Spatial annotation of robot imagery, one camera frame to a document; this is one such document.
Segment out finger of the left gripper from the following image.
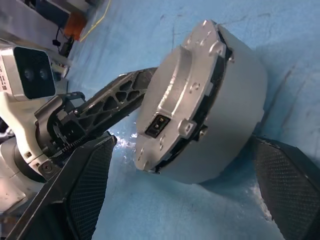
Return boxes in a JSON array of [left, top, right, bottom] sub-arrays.
[[74, 66, 159, 137]]

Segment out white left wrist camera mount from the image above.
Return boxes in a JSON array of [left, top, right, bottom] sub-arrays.
[[0, 46, 57, 181]]

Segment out black power adapter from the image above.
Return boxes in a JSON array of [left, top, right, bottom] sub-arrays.
[[51, 27, 75, 58]]

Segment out orange box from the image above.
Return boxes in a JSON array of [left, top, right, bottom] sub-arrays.
[[63, 11, 87, 42]]

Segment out white furniture panel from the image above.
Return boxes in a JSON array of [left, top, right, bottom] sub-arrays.
[[0, 0, 71, 46]]

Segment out silver motor housing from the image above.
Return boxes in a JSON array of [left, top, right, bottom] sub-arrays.
[[149, 23, 269, 185]]

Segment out yellow cable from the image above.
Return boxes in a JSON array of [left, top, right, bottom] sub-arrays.
[[79, 0, 112, 42]]

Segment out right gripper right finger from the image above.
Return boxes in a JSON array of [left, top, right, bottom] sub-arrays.
[[251, 134, 320, 240]]

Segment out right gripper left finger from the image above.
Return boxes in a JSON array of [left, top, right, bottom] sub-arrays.
[[0, 131, 118, 240]]

